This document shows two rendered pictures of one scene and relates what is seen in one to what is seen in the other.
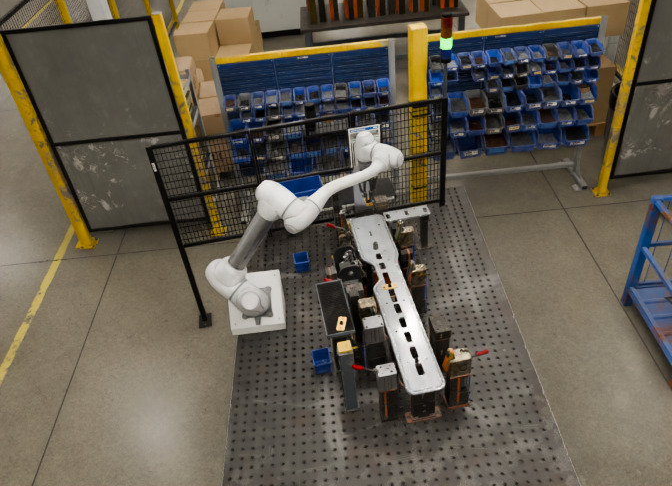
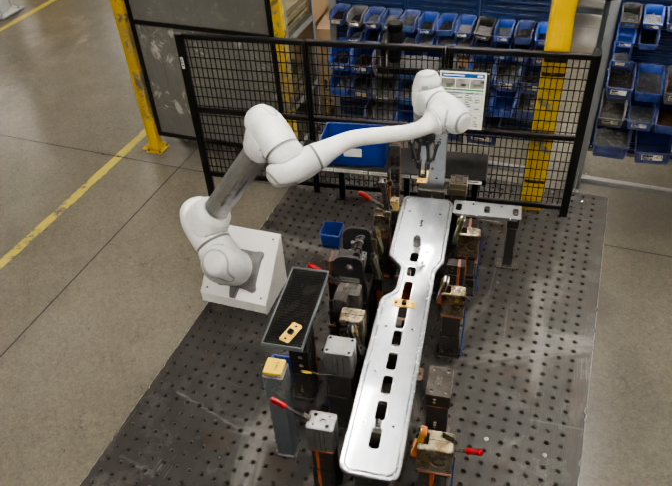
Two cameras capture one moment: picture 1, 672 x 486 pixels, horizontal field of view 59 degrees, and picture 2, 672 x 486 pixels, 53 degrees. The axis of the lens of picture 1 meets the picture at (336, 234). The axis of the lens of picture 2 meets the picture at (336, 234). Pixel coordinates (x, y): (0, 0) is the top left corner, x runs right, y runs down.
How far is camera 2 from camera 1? 1.06 m
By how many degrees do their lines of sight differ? 17
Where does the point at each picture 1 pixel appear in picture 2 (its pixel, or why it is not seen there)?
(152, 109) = (241, 1)
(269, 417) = (182, 421)
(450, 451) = not seen: outside the picture
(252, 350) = (213, 327)
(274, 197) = (261, 129)
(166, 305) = not seen: hidden behind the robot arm
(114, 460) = (54, 398)
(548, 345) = (656, 466)
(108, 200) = (182, 102)
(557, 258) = not seen: outside the picture
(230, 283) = (200, 232)
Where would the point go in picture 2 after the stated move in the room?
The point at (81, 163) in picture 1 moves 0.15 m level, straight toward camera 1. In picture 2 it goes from (158, 51) to (156, 60)
